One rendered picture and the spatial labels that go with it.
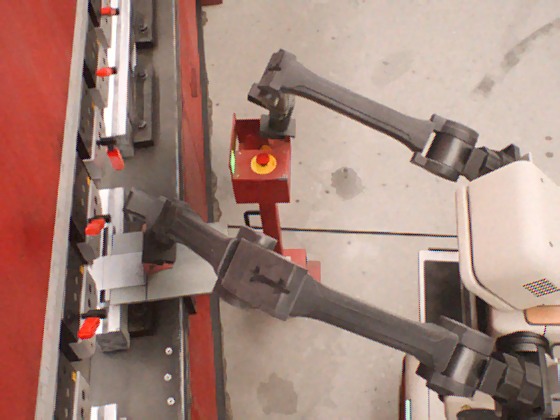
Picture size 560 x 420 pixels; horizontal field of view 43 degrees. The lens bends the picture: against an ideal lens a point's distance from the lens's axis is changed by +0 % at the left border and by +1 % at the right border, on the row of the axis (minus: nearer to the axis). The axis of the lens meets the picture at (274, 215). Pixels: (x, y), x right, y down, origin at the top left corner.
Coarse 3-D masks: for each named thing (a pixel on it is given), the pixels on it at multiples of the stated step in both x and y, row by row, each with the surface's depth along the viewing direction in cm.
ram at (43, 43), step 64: (0, 0) 101; (64, 0) 136; (0, 64) 98; (64, 64) 130; (0, 128) 95; (64, 128) 125; (0, 192) 92; (0, 256) 90; (64, 256) 116; (0, 320) 87; (0, 384) 85
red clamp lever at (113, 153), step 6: (102, 138) 144; (108, 138) 144; (114, 138) 144; (102, 144) 144; (108, 144) 144; (114, 144) 144; (108, 150) 146; (114, 150) 146; (108, 156) 147; (114, 156) 147; (120, 156) 149; (114, 162) 149; (120, 162) 149; (114, 168) 151; (120, 168) 151
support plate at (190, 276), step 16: (208, 224) 160; (224, 224) 160; (128, 240) 159; (192, 256) 155; (160, 272) 154; (176, 272) 153; (192, 272) 153; (208, 272) 153; (128, 288) 152; (144, 288) 152; (160, 288) 151; (176, 288) 151; (192, 288) 151; (208, 288) 150; (112, 304) 150
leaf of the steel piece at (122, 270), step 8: (112, 256) 157; (120, 256) 157; (128, 256) 156; (136, 256) 156; (104, 264) 156; (112, 264) 156; (120, 264) 155; (128, 264) 155; (136, 264) 155; (104, 272) 154; (112, 272) 154; (120, 272) 154; (128, 272) 154; (136, 272) 154; (144, 272) 152; (104, 280) 153; (112, 280) 153; (120, 280) 153; (128, 280) 153; (136, 280) 153; (144, 280) 151; (104, 288) 152; (112, 288) 152
